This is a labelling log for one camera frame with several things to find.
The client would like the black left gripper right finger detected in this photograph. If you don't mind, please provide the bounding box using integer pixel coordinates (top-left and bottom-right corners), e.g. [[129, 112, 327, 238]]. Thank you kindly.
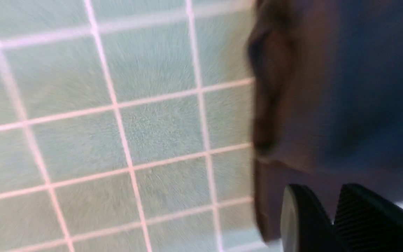
[[334, 184, 403, 252]]

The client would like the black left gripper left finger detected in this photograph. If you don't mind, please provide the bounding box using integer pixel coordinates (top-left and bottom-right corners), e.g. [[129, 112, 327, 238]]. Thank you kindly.
[[280, 184, 338, 252]]

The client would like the dark gray long-sleeve top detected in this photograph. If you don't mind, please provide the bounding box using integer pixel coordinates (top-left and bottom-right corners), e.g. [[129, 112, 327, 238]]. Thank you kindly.
[[246, 0, 403, 243]]

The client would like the teal checkered tablecloth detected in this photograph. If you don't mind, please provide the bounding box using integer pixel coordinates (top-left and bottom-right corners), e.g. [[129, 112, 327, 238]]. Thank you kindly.
[[0, 0, 403, 252]]

